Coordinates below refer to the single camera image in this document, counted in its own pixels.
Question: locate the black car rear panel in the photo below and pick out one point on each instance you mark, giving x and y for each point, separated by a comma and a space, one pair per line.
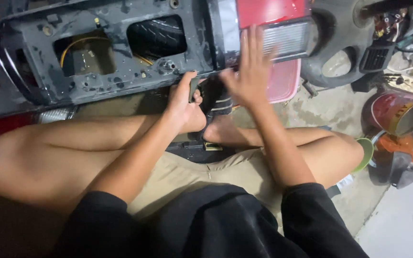
95, 80

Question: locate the khaki shorts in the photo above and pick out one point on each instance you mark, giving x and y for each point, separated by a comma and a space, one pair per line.
199, 179

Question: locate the black tire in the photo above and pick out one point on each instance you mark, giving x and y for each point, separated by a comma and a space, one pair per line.
158, 37

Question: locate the white sheet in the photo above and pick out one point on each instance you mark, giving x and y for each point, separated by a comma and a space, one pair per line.
403, 222

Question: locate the red and clear tail lamp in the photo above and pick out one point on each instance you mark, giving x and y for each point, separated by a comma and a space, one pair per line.
274, 12

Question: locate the red paint can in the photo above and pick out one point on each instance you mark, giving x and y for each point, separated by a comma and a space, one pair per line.
385, 111

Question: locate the white power strip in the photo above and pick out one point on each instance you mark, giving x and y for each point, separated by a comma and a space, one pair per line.
409, 84

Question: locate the black dashboard part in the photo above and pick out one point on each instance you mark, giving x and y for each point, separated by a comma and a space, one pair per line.
335, 25

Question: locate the person's legs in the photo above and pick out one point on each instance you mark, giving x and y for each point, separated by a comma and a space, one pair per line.
48, 157

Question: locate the pink plastic container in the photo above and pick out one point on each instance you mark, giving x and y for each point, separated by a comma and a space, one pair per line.
283, 84

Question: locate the person's left hand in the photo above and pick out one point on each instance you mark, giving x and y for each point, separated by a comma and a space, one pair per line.
183, 111

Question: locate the black part with yellow label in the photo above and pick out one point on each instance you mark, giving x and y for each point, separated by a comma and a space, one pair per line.
199, 152

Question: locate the grey black bag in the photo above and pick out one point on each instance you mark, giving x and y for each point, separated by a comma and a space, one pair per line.
403, 172

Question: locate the chrome lamp reflector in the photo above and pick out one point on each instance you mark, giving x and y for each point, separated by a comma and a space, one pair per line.
56, 114

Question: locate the black shirt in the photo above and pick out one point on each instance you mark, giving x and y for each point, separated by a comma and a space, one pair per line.
210, 222

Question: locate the orange cloth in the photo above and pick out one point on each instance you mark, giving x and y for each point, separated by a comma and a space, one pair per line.
398, 145

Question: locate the person's right hand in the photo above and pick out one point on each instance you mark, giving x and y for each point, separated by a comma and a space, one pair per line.
251, 82

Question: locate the green plastic bowl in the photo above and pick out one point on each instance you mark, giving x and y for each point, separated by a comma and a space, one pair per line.
366, 154

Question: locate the black striped block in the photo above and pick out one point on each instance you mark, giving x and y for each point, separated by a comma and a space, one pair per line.
217, 102

